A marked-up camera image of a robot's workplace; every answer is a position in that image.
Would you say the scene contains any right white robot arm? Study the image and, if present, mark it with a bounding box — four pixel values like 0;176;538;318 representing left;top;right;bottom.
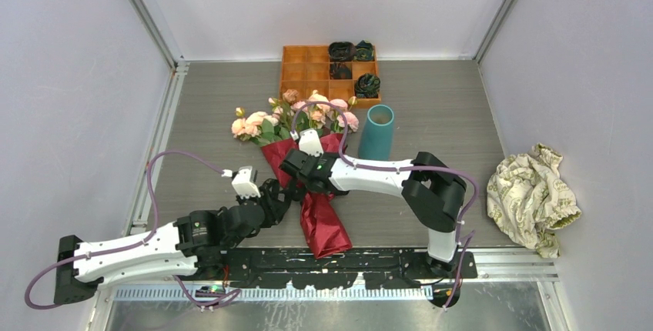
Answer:
280;149;467;278

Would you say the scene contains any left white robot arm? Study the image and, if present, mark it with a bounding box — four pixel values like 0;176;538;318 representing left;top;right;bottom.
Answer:
53;179;297;306

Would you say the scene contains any black printed ribbon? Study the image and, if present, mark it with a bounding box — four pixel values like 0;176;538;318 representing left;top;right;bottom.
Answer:
260;179;310;202

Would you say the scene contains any dark green rolled sock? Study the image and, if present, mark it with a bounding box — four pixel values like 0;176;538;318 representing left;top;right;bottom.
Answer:
353;73;381;99

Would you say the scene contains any crumpled printed cloth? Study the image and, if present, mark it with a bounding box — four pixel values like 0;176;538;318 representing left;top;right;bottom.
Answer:
487;143;581;259

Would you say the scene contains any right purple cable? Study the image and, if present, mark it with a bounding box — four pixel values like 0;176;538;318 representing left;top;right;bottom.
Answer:
290;102;481;309

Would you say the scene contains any pink flower bouquet red wrap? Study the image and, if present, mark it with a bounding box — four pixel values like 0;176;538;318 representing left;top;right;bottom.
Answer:
231;89;359;259

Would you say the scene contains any teal vase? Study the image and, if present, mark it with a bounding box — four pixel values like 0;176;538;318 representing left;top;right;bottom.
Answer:
358;104;395;161

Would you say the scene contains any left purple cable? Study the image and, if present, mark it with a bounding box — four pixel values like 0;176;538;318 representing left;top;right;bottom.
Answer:
24;150;233;312

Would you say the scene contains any orange compartment tray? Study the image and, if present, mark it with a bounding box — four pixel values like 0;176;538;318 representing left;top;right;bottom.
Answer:
279;45;382;109

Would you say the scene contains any small electronics board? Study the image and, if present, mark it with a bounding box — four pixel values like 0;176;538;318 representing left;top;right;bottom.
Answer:
195;284;226;299

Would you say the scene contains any black rolled sock top left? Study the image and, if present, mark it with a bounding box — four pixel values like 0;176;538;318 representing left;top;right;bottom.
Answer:
327;42;357;62

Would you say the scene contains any perforated metal rail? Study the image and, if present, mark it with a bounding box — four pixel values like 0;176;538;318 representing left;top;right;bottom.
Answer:
112;285;433;302

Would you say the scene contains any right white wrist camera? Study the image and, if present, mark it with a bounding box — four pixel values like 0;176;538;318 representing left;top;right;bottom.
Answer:
290;129;324;156

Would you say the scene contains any dark teal rolled sock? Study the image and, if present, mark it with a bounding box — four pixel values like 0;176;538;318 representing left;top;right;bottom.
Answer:
354;40;375;62

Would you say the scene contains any purple cable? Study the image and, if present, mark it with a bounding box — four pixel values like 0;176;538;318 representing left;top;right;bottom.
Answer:
24;150;233;312
290;102;481;309

